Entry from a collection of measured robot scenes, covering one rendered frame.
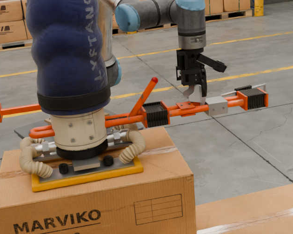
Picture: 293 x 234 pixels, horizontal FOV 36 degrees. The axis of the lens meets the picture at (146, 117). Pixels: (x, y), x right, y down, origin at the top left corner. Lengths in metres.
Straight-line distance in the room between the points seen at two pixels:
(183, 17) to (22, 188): 0.72
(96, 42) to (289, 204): 1.10
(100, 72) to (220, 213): 0.86
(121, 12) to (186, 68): 0.28
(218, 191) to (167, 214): 1.70
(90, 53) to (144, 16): 0.25
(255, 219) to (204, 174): 1.48
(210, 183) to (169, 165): 1.78
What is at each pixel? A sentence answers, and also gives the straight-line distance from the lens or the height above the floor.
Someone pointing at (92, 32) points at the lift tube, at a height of 1.38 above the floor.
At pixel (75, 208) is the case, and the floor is 0.90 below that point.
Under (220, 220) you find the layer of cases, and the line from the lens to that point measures 1.87.
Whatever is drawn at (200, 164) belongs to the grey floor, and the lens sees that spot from 3.46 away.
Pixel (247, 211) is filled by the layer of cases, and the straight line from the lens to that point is 1.93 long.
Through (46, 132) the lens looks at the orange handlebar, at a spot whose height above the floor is 1.08.
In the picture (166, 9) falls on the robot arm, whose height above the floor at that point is 1.39.
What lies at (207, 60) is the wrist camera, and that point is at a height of 1.23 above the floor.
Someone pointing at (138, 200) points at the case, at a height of 0.88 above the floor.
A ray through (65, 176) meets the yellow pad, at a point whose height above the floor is 0.97.
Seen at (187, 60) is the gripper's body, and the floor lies 1.24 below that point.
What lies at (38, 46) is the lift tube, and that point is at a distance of 1.32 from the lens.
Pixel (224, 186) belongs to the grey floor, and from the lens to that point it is 3.17.
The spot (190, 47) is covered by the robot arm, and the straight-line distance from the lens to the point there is 1.45.
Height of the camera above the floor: 1.61
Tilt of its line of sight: 21 degrees down
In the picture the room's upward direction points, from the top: 5 degrees counter-clockwise
